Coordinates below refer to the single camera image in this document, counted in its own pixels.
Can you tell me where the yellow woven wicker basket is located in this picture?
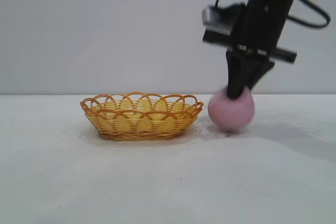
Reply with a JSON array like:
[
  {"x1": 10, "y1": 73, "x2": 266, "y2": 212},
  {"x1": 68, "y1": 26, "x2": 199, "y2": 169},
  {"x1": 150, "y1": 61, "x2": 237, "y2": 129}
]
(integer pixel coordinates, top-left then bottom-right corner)
[{"x1": 80, "y1": 92, "x2": 204, "y2": 141}]

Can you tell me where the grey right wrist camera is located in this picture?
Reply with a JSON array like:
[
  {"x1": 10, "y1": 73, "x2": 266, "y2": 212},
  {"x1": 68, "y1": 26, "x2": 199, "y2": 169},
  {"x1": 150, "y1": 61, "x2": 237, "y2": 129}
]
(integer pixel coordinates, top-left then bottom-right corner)
[{"x1": 202, "y1": 3, "x2": 246, "y2": 36}]

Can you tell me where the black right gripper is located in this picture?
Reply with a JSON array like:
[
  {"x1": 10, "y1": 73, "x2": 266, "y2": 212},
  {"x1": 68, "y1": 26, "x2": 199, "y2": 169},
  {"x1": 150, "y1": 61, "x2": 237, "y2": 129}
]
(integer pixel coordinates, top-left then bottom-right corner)
[{"x1": 202, "y1": 5, "x2": 298, "y2": 100}]

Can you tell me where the pink peach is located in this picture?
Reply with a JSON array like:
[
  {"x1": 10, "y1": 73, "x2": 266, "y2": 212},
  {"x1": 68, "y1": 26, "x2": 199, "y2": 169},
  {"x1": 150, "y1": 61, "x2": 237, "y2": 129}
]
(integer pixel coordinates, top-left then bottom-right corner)
[{"x1": 208, "y1": 87, "x2": 256, "y2": 133}]

